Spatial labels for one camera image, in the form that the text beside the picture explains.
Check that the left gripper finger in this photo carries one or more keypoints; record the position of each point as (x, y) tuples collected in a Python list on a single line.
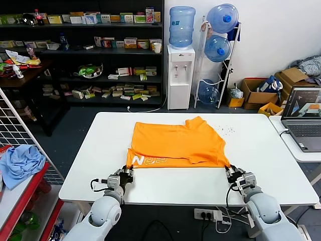
[(131, 170), (124, 168)]

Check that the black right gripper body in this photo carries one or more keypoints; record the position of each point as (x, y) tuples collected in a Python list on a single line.
[(233, 177)]

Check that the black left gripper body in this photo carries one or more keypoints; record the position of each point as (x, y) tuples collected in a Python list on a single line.
[(126, 177)]

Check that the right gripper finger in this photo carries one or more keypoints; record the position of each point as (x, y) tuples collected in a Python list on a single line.
[(228, 171), (236, 170)]

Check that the orange t-shirt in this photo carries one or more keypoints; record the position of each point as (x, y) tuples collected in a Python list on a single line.
[(175, 140)]

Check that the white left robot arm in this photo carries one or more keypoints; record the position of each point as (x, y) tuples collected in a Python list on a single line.
[(105, 216)]

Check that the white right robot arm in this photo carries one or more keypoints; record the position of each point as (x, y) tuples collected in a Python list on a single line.
[(265, 213)]

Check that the grey blue clothes pile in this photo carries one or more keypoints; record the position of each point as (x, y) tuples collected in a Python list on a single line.
[(309, 66)]

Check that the large white table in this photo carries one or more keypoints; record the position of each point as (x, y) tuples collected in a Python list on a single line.
[(250, 180)]

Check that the small yellow bin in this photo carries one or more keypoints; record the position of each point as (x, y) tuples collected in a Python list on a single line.
[(235, 102)]

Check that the yellow bin with parts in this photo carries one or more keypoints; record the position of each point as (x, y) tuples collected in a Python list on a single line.
[(269, 109)]

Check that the open cardboard box red rim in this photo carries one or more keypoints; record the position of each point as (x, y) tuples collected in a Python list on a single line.
[(258, 99)]

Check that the small white side table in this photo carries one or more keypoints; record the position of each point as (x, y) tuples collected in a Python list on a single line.
[(309, 157)]

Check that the clear plastic bag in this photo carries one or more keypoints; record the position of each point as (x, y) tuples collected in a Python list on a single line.
[(235, 93)]

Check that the grey open laptop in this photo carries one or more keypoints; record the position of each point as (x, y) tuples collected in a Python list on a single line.
[(303, 130)]

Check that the white floor power strip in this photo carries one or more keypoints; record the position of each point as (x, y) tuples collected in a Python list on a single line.
[(302, 229)]

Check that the blue white bag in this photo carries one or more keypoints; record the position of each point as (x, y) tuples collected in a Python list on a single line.
[(269, 84)]

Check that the white water dispenser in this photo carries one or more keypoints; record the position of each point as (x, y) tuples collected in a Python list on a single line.
[(179, 88)]

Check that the white metal jug rack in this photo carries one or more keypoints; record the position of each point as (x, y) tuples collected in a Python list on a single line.
[(228, 75)]

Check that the white red flat box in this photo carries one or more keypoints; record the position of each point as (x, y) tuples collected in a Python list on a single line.
[(124, 71)]

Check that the red and white cart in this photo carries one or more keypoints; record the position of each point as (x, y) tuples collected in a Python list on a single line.
[(27, 198)]

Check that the clear bowl green packets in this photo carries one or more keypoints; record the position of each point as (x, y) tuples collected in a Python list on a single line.
[(87, 70)]

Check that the crumpled light blue cloth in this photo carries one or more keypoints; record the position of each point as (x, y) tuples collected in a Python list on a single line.
[(20, 163)]

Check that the brown cardboard box open flap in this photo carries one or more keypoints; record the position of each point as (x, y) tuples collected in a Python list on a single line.
[(293, 75)]

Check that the green plastic bottle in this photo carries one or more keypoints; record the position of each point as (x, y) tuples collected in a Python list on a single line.
[(25, 222)]

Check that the black shelf unit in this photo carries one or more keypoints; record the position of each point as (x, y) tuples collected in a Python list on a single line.
[(113, 56)]

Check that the white paper cup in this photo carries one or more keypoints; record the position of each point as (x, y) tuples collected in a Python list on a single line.
[(157, 47)]

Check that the yellow white medicine box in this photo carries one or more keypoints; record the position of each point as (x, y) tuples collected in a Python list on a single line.
[(130, 43)]

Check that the orange red medicine box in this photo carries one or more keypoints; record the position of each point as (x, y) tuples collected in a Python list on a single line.
[(107, 43)]

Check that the dark brown wooden table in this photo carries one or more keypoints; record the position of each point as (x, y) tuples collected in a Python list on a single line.
[(32, 75)]

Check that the blue drink bottle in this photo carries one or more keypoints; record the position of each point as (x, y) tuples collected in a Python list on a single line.
[(64, 42)]

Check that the small white bottle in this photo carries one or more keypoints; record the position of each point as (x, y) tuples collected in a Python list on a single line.
[(18, 72)]

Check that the teal white medicine box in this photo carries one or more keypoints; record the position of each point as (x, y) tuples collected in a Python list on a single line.
[(126, 18)]

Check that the green white medicine box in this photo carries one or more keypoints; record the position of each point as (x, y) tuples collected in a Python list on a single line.
[(139, 18)]

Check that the purple drink bottle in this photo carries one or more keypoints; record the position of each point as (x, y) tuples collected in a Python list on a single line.
[(30, 51)]

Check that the upright blue water jug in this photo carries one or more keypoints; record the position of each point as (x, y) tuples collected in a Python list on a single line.
[(181, 27)]

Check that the white blue medicine box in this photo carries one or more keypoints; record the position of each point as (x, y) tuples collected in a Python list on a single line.
[(89, 19)]

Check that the tall pink blue box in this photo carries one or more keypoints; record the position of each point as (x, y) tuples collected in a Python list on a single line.
[(149, 15)]

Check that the yellow orange medicine box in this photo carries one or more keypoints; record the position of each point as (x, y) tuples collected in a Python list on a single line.
[(157, 16)]

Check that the yellow green medicine box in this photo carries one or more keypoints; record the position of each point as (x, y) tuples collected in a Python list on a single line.
[(54, 19)]

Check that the cola bottle red cap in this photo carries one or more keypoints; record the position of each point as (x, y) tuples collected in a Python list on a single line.
[(39, 18)]

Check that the shiny silver bowl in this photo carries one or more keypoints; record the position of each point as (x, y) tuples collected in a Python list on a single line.
[(27, 19)]

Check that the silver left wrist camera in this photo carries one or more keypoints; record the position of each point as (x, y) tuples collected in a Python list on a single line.
[(114, 181)]

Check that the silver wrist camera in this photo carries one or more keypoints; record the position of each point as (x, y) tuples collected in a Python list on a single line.
[(248, 180), (114, 181)]

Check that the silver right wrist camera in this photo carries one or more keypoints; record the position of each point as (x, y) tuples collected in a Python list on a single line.
[(248, 180)]

